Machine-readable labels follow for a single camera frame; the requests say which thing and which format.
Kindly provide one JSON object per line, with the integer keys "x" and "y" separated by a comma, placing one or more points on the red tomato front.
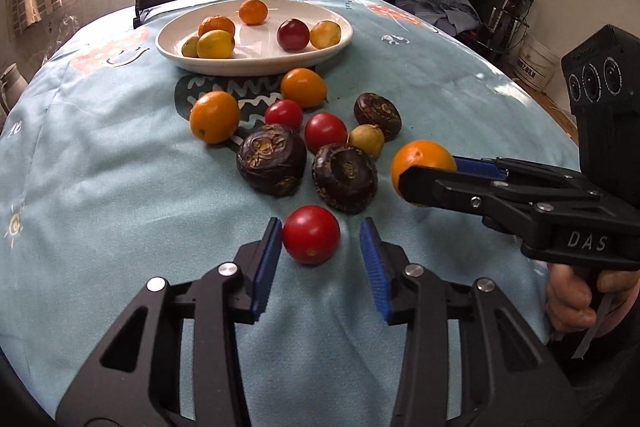
{"x": 311, "y": 235}

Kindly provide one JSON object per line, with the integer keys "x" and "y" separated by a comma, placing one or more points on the white oval plate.
{"x": 256, "y": 50}

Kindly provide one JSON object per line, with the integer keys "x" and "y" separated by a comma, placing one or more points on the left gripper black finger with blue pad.
{"x": 470, "y": 358}
{"x": 170, "y": 358}

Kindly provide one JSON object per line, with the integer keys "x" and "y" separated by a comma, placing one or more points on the white kettle jug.
{"x": 13, "y": 85}

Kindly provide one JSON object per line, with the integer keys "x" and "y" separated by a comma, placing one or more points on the yellow orange lemon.
{"x": 215, "y": 44}

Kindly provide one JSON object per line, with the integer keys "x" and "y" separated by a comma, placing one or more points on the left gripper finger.
{"x": 521, "y": 172}
{"x": 544, "y": 218}

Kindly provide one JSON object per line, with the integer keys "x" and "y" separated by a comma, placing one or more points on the dark passion fruit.
{"x": 273, "y": 160}
{"x": 372, "y": 108}
{"x": 345, "y": 177}

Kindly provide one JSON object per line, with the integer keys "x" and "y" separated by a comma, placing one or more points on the pile of blue-grey clothes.
{"x": 451, "y": 16}

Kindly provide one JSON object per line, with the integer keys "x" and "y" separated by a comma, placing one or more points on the white plastic bucket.
{"x": 535, "y": 64}

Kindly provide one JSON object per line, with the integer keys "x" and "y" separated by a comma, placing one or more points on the large orange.
{"x": 216, "y": 22}

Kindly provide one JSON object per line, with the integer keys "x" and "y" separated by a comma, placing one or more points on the small yellow fruit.
{"x": 369, "y": 138}

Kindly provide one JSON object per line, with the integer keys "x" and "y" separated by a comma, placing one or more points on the person's right hand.
{"x": 568, "y": 305}

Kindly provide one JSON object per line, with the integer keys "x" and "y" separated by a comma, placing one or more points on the dark red plum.
{"x": 293, "y": 35}

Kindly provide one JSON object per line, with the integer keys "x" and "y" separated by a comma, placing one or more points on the mandarin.
{"x": 422, "y": 153}

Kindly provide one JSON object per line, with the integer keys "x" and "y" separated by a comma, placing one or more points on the small green-yellow fruit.
{"x": 190, "y": 47}

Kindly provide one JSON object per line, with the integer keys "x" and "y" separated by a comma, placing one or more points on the yellow round fruit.
{"x": 325, "y": 34}

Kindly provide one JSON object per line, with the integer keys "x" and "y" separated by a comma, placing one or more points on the red tomato back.
{"x": 285, "y": 112}

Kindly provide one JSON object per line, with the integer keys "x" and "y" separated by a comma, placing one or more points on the light blue patterned tablecloth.
{"x": 103, "y": 186}

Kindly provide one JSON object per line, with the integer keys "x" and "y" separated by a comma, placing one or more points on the red tomato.
{"x": 324, "y": 129}
{"x": 285, "y": 112}
{"x": 311, "y": 235}

